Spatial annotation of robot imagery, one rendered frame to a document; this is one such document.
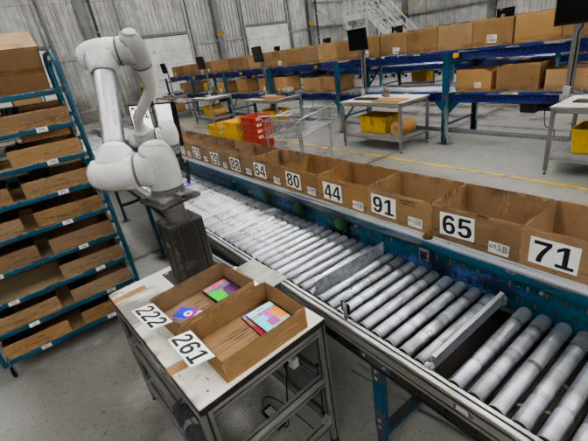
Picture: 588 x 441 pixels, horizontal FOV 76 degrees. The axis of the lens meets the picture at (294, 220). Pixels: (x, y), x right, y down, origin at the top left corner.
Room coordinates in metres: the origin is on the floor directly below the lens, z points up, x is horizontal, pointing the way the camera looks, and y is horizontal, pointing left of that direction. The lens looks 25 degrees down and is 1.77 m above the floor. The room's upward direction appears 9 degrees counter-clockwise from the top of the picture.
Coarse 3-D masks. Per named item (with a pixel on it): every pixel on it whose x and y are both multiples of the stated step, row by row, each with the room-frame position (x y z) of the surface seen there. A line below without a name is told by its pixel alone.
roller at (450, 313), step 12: (456, 300) 1.21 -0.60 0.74; (468, 300) 1.20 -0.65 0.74; (444, 312) 1.14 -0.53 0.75; (456, 312) 1.15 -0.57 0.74; (432, 324) 1.09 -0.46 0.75; (444, 324) 1.10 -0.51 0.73; (420, 336) 1.04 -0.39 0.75; (432, 336) 1.05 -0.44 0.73; (408, 348) 0.99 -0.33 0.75; (420, 348) 1.01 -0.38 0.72
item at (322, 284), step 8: (376, 248) 1.63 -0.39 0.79; (360, 256) 1.57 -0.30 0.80; (368, 256) 1.60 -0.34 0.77; (376, 256) 1.63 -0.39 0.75; (344, 264) 1.51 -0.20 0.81; (352, 264) 1.53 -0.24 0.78; (360, 264) 1.56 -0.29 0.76; (336, 272) 1.47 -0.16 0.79; (344, 272) 1.50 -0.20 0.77; (352, 272) 1.53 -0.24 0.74; (320, 280) 1.42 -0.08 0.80; (328, 280) 1.44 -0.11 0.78; (336, 280) 1.47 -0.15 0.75; (320, 288) 1.42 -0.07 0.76; (328, 288) 1.44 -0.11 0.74
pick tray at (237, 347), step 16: (256, 288) 1.38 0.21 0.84; (272, 288) 1.36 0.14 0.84; (224, 304) 1.29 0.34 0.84; (240, 304) 1.33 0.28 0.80; (256, 304) 1.37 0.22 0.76; (288, 304) 1.28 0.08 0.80; (208, 320) 1.24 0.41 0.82; (224, 320) 1.27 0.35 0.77; (240, 320) 1.28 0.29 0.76; (288, 320) 1.13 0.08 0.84; (304, 320) 1.18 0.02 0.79; (208, 336) 1.21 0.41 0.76; (224, 336) 1.19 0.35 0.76; (240, 336) 1.18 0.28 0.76; (256, 336) 1.16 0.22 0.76; (272, 336) 1.08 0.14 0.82; (288, 336) 1.12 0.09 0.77; (224, 352) 1.10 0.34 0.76; (240, 352) 1.00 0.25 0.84; (256, 352) 1.04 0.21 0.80; (272, 352) 1.08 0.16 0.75; (224, 368) 0.96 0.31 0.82; (240, 368) 0.99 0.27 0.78
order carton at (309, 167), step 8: (296, 160) 2.57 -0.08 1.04; (304, 160) 2.61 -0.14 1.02; (312, 160) 2.65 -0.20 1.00; (320, 160) 2.58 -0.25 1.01; (328, 160) 2.51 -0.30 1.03; (336, 160) 2.44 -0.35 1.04; (344, 160) 2.38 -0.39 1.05; (288, 168) 2.41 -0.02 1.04; (296, 168) 2.56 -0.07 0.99; (304, 168) 2.61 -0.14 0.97; (312, 168) 2.65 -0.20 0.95; (320, 168) 2.59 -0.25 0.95; (328, 168) 2.52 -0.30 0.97; (304, 176) 2.27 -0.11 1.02; (312, 176) 2.21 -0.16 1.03; (304, 184) 2.28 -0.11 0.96; (312, 184) 2.21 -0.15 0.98; (304, 192) 2.29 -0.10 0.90
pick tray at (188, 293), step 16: (208, 272) 1.60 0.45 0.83; (224, 272) 1.63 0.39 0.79; (240, 272) 1.51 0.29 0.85; (176, 288) 1.49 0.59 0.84; (192, 288) 1.53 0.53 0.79; (240, 288) 1.38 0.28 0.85; (160, 304) 1.43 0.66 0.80; (176, 304) 1.47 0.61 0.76; (192, 304) 1.44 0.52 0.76; (208, 304) 1.43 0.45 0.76; (192, 320) 1.23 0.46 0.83
